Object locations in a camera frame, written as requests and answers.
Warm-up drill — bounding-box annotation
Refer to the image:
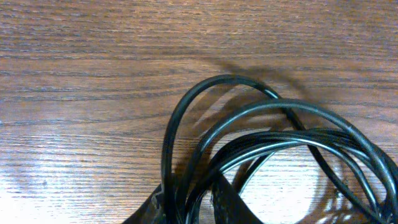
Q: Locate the black cable bundle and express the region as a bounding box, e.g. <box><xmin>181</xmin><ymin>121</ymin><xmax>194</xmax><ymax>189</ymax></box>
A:
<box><xmin>160</xmin><ymin>73</ymin><xmax>398</xmax><ymax>224</ymax></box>

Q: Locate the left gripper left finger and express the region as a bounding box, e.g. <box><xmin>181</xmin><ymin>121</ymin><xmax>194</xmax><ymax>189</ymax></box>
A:
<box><xmin>122</xmin><ymin>184</ymin><xmax>165</xmax><ymax>224</ymax></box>

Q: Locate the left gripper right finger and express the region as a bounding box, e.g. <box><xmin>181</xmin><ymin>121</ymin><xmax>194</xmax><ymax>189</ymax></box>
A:
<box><xmin>212</xmin><ymin>175</ymin><xmax>262</xmax><ymax>224</ymax></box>

